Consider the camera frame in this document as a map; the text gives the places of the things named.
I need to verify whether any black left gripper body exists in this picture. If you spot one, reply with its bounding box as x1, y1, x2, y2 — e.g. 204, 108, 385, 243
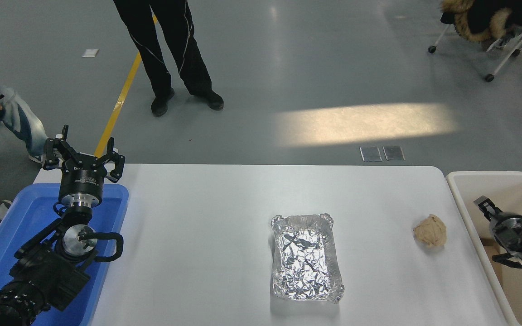
58, 155, 108, 200

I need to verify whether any crinkled foil tray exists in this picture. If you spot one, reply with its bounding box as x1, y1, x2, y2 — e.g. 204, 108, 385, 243
270, 213, 345, 303

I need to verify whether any metal floor plate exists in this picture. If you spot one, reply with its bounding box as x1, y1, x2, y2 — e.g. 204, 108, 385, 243
360, 146, 382, 162
383, 145, 405, 161

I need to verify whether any large pale bin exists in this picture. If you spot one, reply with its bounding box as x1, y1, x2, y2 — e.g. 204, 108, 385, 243
445, 171, 522, 326

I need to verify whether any seated person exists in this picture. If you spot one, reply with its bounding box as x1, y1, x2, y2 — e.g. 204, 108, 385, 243
0, 61, 48, 222

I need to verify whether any blue plastic tray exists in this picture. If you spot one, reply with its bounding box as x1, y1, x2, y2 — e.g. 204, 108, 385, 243
0, 182, 129, 326

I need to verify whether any crumpled tan paper ball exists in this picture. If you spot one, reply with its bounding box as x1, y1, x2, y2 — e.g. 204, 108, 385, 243
413, 214, 447, 248

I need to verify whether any standing person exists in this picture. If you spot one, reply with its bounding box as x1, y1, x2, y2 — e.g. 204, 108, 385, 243
113, 0, 224, 117

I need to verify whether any white wheeled chair frame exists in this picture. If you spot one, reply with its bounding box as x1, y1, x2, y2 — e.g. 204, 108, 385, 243
428, 24, 522, 82

